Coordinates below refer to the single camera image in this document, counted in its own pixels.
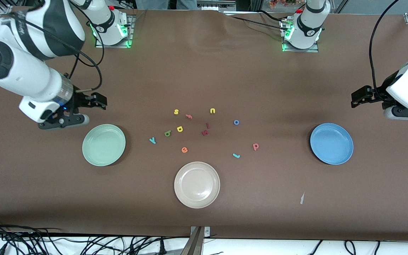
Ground tangled black cable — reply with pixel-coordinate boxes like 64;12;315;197
0;234;176;255
0;218;63;238

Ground aluminium camera pole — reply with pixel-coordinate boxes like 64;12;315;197
180;227;204;255

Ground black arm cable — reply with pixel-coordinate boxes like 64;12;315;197
13;14;103;93
369;0;401;103

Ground artificial flowers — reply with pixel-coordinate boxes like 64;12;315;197
268;0;298;9

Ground beige plate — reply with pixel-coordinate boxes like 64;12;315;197
174;161;221;209

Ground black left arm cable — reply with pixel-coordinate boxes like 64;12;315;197
369;0;401;103

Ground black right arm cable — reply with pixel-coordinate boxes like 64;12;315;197
13;14;103;93

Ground black base power cable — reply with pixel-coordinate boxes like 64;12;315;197
229;16;284;31
256;10;289;23

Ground person in blue jeans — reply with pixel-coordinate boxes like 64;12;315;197
135;0;199;10

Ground light green plate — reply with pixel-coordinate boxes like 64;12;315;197
82;124;126;167

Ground metal mounting bracket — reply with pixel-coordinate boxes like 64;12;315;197
190;226;211;238

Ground brown table cover sheet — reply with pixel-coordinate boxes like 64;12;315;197
0;6;408;242

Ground blue plate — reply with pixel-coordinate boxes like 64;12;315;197
310;123;354;165

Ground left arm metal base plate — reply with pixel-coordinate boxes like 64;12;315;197
282;19;319;53

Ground white panel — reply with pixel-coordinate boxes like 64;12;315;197
0;237;408;255

